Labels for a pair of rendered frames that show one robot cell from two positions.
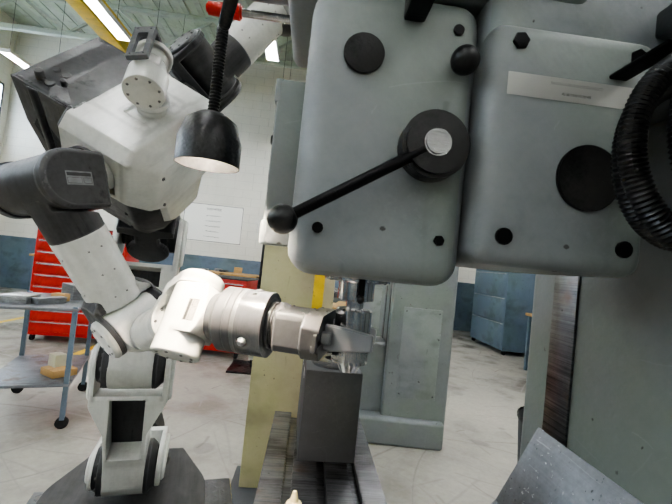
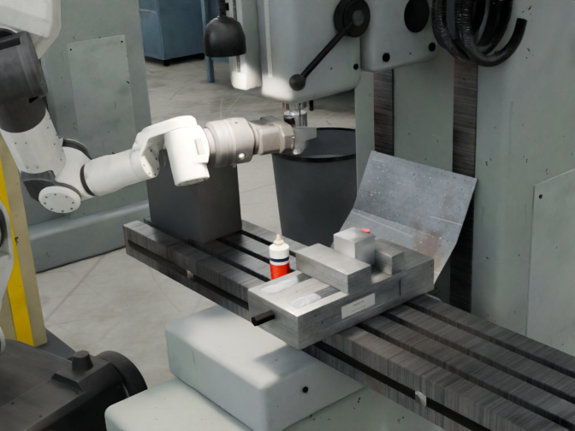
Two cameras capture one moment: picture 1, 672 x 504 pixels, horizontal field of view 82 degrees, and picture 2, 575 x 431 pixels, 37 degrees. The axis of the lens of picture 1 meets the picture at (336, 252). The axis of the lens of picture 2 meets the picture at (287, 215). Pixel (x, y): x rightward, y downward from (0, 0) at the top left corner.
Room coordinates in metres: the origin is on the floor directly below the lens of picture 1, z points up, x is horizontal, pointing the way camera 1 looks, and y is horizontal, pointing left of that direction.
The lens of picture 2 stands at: (-0.82, 0.93, 1.69)
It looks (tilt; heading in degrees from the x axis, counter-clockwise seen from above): 21 degrees down; 325
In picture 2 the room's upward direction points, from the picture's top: 3 degrees counter-clockwise
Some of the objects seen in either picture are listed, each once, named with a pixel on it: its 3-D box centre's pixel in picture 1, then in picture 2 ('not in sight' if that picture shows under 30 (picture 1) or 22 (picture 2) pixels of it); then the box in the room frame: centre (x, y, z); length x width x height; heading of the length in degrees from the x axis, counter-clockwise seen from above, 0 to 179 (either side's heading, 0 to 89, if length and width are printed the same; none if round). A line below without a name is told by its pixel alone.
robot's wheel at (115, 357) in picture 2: not in sight; (115, 389); (1.01, 0.21, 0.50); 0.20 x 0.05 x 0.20; 18
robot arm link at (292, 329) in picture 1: (284, 328); (253, 138); (0.53, 0.06, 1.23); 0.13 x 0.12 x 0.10; 170
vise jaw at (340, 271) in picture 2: not in sight; (332, 267); (0.35, 0.01, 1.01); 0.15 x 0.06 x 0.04; 2
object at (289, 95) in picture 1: (284, 165); (243, 29); (0.50, 0.08, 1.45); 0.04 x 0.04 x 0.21; 4
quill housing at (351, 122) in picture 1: (373, 157); (292, 7); (0.51, -0.04, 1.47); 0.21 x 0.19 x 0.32; 4
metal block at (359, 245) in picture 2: not in sight; (353, 249); (0.35, -0.04, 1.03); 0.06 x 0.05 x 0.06; 2
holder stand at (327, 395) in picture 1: (326, 395); (192, 187); (0.92, -0.01, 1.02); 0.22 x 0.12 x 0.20; 5
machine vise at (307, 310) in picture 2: not in sight; (343, 280); (0.35, -0.01, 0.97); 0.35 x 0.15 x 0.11; 92
